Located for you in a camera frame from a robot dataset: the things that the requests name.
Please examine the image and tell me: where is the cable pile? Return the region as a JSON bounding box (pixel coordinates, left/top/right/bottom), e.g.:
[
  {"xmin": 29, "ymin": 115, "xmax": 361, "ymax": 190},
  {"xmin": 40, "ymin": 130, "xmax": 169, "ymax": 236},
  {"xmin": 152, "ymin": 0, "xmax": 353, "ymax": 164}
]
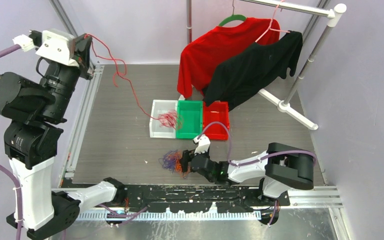
[{"xmin": 158, "ymin": 149, "xmax": 193, "ymax": 180}]

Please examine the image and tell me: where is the red cable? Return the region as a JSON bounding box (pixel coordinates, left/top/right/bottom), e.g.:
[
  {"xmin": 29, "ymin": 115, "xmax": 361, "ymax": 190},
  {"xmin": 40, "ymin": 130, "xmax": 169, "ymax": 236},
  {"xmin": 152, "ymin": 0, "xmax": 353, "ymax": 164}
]
[{"xmin": 85, "ymin": 33, "xmax": 184, "ymax": 131}]

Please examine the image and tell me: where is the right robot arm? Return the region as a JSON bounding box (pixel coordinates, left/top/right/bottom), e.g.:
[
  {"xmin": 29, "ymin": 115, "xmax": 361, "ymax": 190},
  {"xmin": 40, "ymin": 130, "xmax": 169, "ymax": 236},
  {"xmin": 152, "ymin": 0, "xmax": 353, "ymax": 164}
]
[{"xmin": 179, "ymin": 142, "xmax": 318, "ymax": 206}]

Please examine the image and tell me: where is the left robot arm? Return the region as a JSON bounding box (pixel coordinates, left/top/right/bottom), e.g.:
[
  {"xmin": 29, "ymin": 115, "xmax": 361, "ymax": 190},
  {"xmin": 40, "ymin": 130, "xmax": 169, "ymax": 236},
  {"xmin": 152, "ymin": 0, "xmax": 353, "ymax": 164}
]
[{"xmin": 0, "ymin": 29, "xmax": 127, "ymax": 240}]

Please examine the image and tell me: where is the white plastic bin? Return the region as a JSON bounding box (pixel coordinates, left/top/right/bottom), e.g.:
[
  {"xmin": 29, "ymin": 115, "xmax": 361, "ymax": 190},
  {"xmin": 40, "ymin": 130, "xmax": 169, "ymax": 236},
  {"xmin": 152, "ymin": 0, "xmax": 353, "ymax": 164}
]
[{"xmin": 149, "ymin": 99, "xmax": 178, "ymax": 139}]

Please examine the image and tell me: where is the green plastic bin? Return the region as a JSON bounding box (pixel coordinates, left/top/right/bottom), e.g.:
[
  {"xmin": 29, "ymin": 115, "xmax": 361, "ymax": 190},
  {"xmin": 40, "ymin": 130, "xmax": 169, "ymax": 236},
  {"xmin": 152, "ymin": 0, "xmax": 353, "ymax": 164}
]
[{"xmin": 176, "ymin": 100, "xmax": 203, "ymax": 139}]

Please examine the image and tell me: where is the red plastic bin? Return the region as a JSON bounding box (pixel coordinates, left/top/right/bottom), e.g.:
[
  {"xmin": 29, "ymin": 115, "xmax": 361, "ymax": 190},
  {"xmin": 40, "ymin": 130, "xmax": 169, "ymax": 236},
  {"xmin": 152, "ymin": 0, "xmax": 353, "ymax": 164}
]
[{"xmin": 203, "ymin": 101, "xmax": 230, "ymax": 141}]

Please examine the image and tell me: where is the black t-shirt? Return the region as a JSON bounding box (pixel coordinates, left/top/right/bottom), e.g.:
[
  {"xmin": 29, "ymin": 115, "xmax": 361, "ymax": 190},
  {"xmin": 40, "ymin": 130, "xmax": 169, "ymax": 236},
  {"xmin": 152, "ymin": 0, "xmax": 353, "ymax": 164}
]
[{"xmin": 203, "ymin": 31, "xmax": 303, "ymax": 111}]

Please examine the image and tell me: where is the red t-shirt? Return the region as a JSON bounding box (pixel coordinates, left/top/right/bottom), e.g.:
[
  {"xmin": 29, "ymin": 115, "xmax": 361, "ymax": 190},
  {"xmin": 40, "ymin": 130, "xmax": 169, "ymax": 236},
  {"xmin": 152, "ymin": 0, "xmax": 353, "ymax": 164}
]
[{"xmin": 177, "ymin": 17, "xmax": 280, "ymax": 98}]

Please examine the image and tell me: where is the green clothes hanger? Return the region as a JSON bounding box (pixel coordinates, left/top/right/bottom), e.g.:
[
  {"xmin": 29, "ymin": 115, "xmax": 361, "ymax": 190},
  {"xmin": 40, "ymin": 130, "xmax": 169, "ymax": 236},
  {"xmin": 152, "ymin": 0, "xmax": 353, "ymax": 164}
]
[{"xmin": 218, "ymin": 0, "xmax": 247, "ymax": 27}]

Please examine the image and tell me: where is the pink clothes hanger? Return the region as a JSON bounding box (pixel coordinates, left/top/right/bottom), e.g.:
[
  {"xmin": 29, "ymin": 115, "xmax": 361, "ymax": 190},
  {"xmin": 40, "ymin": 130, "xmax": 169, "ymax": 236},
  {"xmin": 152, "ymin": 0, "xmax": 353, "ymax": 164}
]
[{"xmin": 254, "ymin": 0, "xmax": 290, "ymax": 43}]

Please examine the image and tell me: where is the white clothes rack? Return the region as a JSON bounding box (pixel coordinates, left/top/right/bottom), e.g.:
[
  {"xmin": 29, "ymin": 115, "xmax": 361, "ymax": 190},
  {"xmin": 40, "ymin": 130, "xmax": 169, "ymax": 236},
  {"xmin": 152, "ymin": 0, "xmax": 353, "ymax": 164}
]
[{"xmin": 178, "ymin": 0, "xmax": 348, "ymax": 131}]

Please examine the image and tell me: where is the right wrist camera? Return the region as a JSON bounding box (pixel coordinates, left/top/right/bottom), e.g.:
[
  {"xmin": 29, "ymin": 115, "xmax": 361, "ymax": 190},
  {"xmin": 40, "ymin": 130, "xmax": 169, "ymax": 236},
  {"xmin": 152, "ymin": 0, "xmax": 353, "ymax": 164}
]
[{"xmin": 192, "ymin": 134, "xmax": 211, "ymax": 155}]

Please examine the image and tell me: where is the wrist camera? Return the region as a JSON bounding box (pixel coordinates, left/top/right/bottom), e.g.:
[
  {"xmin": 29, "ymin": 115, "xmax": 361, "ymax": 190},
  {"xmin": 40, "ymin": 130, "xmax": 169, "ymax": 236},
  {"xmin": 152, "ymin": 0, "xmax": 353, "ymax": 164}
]
[
  {"xmin": 192, "ymin": 134, "xmax": 211, "ymax": 155},
  {"xmin": 36, "ymin": 28, "xmax": 79, "ymax": 67}
]

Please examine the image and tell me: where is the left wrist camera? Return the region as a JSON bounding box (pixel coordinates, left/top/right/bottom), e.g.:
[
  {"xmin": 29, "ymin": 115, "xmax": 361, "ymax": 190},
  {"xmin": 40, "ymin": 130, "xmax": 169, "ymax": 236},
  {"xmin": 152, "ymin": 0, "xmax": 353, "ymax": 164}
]
[{"xmin": 36, "ymin": 28, "xmax": 79, "ymax": 67}]

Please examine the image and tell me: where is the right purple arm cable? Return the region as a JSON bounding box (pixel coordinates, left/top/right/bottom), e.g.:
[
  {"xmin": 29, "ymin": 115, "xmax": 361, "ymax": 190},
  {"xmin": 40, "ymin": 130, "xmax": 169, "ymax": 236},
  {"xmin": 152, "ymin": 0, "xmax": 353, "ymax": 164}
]
[{"xmin": 196, "ymin": 121, "xmax": 317, "ymax": 168}]

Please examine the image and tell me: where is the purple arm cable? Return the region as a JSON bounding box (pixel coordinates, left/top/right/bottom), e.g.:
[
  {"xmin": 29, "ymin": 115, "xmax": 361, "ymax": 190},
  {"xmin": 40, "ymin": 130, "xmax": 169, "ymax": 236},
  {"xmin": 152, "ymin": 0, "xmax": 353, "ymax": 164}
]
[
  {"xmin": 196, "ymin": 121, "xmax": 317, "ymax": 168},
  {"xmin": 0, "ymin": 34, "xmax": 36, "ymax": 240}
]

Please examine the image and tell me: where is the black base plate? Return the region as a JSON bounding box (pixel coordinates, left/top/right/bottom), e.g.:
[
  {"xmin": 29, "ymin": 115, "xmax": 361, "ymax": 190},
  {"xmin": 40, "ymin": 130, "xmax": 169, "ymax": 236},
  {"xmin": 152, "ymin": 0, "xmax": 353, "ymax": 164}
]
[{"xmin": 105, "ymin": 184, "xmax": 275, "ymax": 214}]

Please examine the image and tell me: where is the white cable duct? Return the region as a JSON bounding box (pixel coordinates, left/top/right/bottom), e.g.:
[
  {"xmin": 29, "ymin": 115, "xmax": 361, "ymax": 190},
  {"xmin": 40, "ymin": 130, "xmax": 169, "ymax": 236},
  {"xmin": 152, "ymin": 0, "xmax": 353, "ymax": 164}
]
[{"xmin": 77, "ymin": 209, "xmax": 262, "ymax": 222}]

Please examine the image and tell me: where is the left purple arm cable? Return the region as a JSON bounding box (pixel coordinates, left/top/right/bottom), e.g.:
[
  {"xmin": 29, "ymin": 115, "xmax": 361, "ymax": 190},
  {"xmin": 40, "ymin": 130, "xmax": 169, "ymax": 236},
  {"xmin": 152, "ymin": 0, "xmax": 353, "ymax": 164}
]
[{"xmin": 0, "ymin": 34, "xmax": 36, "ymax": 240}]

